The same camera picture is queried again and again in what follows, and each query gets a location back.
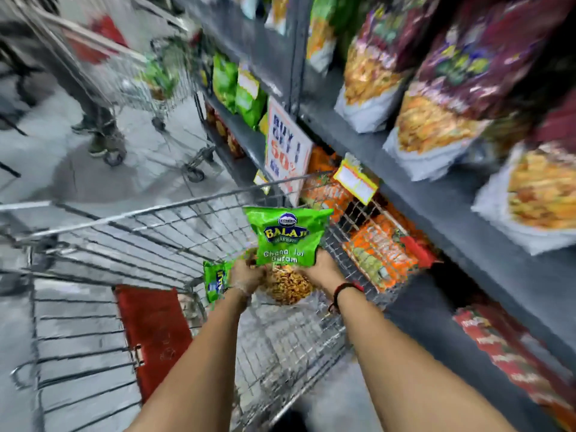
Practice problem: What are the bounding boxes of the person's left hand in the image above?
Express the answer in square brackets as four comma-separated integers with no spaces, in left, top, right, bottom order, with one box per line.
[227,257,267,296]

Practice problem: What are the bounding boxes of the person's right hand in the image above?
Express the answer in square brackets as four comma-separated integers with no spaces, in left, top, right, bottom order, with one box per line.
[301,248,346,294]

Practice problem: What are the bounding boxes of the small green snack packet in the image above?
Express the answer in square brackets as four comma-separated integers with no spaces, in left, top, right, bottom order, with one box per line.
[202,260,235,304]

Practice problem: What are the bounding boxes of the large green snack packet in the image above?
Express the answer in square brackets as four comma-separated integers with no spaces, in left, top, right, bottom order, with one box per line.
[243,207,335,307]

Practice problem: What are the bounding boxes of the person's left forearm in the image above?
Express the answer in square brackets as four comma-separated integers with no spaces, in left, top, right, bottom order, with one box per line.
[127,287,252,432]

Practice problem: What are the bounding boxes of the person's right forearm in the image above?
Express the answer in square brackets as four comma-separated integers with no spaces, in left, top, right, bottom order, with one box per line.
[331,283,518,432]

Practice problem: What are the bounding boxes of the yellow price tag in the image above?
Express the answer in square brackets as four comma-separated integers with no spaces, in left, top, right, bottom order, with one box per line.
[333,157,380,206]

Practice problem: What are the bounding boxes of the red cart seat flap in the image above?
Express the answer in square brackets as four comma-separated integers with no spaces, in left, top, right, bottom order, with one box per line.
[113,284,194,403]
[67,15,130,64]

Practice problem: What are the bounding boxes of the white red offer sign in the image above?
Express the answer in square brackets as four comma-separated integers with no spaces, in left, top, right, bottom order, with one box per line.
[265,96,314,207]

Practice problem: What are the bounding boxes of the dark orange small packets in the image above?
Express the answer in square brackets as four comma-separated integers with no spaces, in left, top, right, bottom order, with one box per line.
[204,102,246,159]

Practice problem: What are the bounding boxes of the grey metal store shelf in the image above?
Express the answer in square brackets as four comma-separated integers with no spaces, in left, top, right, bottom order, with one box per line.
[171,0,576,432]

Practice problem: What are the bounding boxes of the green shelf snack packet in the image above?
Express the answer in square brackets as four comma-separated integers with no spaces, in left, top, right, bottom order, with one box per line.
[212,53,238,114]
[235,68,268,129]

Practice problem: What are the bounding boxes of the maroon snack mix packet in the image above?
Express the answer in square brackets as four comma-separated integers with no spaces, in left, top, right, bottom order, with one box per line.
[334,0,441,134]
[471,91,576,256]
[383,0,573,182]

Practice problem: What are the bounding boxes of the green packets in cart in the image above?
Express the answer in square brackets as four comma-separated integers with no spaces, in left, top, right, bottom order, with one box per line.
[143,40,182,100]

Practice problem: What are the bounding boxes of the red snack packets row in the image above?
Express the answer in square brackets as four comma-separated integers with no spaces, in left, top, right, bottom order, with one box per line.
[453,305,576,431]

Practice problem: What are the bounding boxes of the green orange snack packet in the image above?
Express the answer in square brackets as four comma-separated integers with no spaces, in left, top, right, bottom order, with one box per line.
[306,0,357,73]

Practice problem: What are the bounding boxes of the yellow white snack packet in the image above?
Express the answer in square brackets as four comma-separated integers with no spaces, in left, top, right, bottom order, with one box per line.
[265,0,290,35]

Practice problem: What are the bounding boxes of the red black thread bracelet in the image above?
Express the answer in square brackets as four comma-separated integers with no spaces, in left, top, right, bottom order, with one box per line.
[328,282,365,314]

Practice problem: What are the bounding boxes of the metal wire shopping cart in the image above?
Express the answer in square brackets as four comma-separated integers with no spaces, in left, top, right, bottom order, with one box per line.
[0,173,433,432]
[0,0,218,183]

